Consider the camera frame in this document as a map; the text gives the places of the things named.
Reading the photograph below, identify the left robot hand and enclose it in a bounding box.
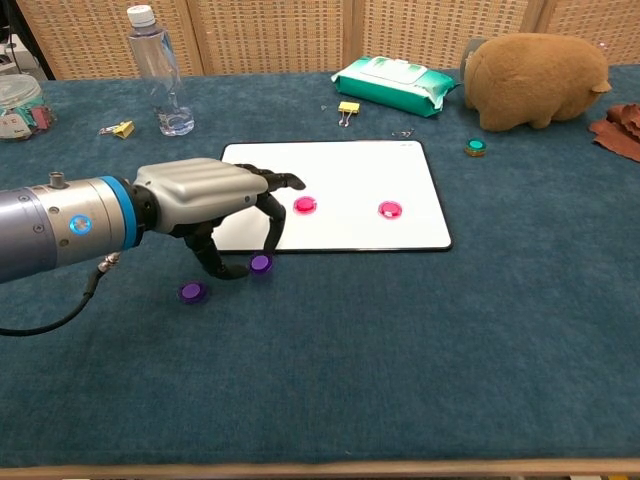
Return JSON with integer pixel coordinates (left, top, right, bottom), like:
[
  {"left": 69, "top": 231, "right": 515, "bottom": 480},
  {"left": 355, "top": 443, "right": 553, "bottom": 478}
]
[{"left": 130, "top": 157, "right": 307, "bottom": 281}]

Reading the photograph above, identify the white magnetic board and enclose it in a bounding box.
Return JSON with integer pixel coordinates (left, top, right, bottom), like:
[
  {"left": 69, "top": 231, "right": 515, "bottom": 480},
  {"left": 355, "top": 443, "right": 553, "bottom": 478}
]
[{"left": 214, "top": 140, "right": 454, "bottom": 256}]

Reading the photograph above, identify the yellow binder clip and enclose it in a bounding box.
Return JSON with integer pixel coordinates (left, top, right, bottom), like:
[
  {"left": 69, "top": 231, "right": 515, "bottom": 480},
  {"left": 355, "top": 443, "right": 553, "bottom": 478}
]
[
  {"left": 337, "top": 101, "right": 362, "bottom": 128},
  {"left": 98, "top": 119, "right": 136, "bottom": 139}
]

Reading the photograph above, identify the clear plastic water bottle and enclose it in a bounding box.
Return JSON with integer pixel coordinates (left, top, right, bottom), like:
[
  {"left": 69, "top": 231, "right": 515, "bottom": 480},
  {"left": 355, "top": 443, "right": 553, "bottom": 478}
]
[{"left": 126, "top": 4, "right": 196, "bottom": 138}]

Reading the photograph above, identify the wicker folding screen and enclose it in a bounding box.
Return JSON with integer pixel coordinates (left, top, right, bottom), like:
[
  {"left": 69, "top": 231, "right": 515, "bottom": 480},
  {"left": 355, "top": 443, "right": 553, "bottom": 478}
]
[{"left": 14, "top": 0, "right": 640, "bottom": 81}]

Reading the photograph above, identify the clear jar of binder clips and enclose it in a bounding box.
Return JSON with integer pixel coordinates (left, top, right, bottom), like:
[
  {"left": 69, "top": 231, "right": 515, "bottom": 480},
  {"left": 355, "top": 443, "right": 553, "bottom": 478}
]
[{"left": 0, "top": 73, "right": 58, "bottom": 143}]

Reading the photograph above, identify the green wet wipes pack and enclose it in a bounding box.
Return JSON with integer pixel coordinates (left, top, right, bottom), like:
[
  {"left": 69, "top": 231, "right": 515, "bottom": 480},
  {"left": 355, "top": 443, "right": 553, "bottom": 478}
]
[{"left": 329, "top": 55, "right": 461, "bottom": 119}]

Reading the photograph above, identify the black slanted pole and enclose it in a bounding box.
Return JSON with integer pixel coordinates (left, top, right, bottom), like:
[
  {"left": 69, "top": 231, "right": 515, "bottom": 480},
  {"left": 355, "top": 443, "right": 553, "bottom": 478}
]
[{"left": 7, "top": 0, "right": 56, "bottom": 81}]

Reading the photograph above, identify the teal table cloth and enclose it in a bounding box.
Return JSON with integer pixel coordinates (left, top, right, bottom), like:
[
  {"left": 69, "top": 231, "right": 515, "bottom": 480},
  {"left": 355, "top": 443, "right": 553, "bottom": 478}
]
[{"left": 0, "top": 64, "right": 640, "bottom": 469}]

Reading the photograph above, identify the brown plush animal toy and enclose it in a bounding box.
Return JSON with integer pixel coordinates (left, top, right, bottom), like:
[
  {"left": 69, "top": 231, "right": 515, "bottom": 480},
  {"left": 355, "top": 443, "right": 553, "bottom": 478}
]
[{"left": 463, "top": 32, "right": 613, "bottom": 133}]

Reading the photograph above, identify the brown suede cloth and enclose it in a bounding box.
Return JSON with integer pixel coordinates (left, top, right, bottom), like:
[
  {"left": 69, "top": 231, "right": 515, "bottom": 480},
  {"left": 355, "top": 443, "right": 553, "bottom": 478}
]
[{"left": 587, "top": 103, "right": 640, "bottom": 164}]

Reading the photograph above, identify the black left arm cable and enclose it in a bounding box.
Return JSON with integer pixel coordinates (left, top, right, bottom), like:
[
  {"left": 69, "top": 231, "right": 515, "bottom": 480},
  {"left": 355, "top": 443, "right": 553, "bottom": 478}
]
[{"left": 0, "top": 252, "right": 122, "bottom": 337}]

